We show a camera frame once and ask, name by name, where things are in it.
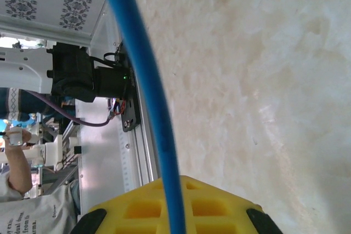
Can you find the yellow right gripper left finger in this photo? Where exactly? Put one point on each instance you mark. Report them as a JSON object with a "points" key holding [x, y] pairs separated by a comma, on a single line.
{"points": [[118, 204]]}

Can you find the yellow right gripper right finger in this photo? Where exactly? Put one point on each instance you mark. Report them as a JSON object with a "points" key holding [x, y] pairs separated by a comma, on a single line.
{"points": [[214, 198]]}

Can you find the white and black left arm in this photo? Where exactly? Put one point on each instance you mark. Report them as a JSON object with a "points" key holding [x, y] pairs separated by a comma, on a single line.
{"points": [[74, 75]]}

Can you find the grey metal sheet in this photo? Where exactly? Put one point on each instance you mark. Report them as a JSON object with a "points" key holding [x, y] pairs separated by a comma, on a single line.
{"points": [[98, 157]]}

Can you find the person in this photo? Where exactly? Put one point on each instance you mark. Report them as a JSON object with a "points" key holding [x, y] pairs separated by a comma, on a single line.
{"points": [[35, 212], [16, 103]]}

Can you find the white machine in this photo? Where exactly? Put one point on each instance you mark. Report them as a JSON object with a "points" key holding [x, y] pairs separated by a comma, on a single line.
{"points": [[52, 150]]}

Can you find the long aluminium base rail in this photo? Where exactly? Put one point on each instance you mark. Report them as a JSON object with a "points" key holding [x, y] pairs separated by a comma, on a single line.
{"points": [[145, 157]]}

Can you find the aluminium side rail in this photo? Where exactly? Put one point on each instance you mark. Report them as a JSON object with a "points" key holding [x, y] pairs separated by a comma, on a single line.
{"points": [[109, 25]]}

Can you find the aluminium frame post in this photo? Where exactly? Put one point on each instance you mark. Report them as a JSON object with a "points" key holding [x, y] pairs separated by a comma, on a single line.
{"points": [[55, 34]]}

